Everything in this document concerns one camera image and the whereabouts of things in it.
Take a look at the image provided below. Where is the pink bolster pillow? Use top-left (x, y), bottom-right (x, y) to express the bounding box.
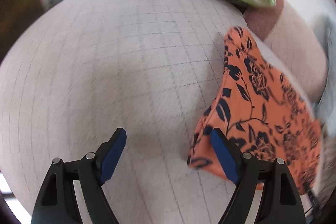
top-left (244, 0), bottom-right (328, 102)

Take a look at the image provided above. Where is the orange black floral garment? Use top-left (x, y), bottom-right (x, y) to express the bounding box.
top-left (187, 27), bottom-right (321, 194)

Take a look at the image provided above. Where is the light blue pillow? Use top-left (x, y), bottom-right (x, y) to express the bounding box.
top-left (314, 16), bottom-right (335, 137)

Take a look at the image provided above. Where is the pink quilted bedspread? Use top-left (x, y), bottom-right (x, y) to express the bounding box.
top-left (1, 0), bottom-right (246, 223)

